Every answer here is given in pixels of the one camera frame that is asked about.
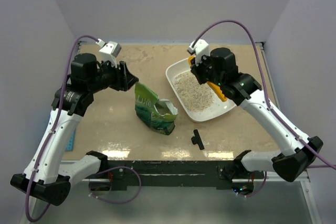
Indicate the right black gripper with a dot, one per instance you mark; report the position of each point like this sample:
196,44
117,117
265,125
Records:
197,70

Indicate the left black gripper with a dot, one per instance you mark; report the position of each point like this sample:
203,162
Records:
125,79

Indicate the yellow plastic scoop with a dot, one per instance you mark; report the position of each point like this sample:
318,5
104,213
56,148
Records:
214,87

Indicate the green litter bag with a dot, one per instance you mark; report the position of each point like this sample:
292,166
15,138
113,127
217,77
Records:
157,114

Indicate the black bag clip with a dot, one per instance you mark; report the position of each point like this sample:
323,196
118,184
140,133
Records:
196,139

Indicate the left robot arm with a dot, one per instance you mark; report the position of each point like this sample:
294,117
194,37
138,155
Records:
43,178

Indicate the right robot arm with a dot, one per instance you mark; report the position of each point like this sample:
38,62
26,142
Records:
297,151

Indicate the cat litter pile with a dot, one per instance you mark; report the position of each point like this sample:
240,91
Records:
196,97

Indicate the white litter box tray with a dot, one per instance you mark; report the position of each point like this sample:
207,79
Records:
218,108

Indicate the blue perforated block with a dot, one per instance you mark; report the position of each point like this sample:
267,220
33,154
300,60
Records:
71,140

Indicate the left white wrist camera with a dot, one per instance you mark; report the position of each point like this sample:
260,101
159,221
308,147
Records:
109,51

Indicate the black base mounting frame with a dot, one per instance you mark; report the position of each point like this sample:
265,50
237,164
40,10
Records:
223,175

